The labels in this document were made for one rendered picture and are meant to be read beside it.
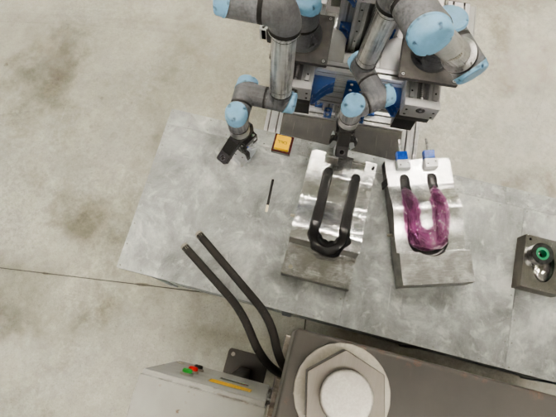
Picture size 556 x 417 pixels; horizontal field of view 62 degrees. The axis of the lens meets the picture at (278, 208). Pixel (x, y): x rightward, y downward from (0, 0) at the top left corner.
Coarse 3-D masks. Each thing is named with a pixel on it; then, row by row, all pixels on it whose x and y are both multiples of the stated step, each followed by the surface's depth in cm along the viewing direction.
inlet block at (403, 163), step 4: (400, 140) 188; (400, 144) 187; (400, 148) 186; (396, 152) 185; (400, 152) 185; (404, 152) 185; (396, 156) 185; (400, 156) 184; (404, 156) 184; (396, 160) 185; (400, 160) 183; (404, 160) 183; (408, 160) 183; (396, 164) 184; (400, 164) 182; (404, 164) 182; (408, 164) 182; (396, 168) 185; (400, 168) 182; (404, 168) 182; (408, 168) 183
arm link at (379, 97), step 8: (368, 80) 159; (376, 80) 159; (360, 88) 163; (368, 88) 159; (376, 88) 158; (384, 88) 158; (392, 88) 158; (368, 96) 157; (376, 96) 157; (384, 96) 157; (392, 96) 158; (368, 104) 157; (376, 104) 158; (384, 104) 159; (392, 104) 162
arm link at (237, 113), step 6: (234, 102) 155; (240, 102) 157; (228, 108) 154; (234, 108) 154; (240, 108) 154; (246, 108) 155; (228, 114) 154; (234, 114) 154; (240, 114) 154; (246, 114) 154; (228, 120) 155; (234, 120) 154; (240, 120) 154; (246, 120) 157; (228, 126) 160; (234, 126) 157; (240, 126) 157; (246, 126) 160; (234, 132) 162; (240, 132) 162
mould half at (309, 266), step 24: (312, 168) 181; (336, 168) 181; (312, 192) 179; (336, 192) 179; (360, 192) 179; (336, 216) 175; (360, 216) 176; (360, 240) 169; (288, 264) 174; (312, 264) 174; (336, 264) 174; (336, 288) 176
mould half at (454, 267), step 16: (416, 160) 186; (448, 160) 185; (384, 176) 187; (416, 176) 184; (448, 176) 184; (400, 192) 181; (416, 192) 181; (448, 192) 180; (400, 208) 176; (400, 224) 175; (432, 224) 175; (400, 240) 175; (448, 240) 175; (400, 256) 170; (416, 256) 170; (432, 256) 170; (448, 256) 170; (464, 256) 170; (400, 272) 169; (416, 272) 168; (432, 272) 168; (448, 272) 168; (464, 272) 168; (400, 288) 177
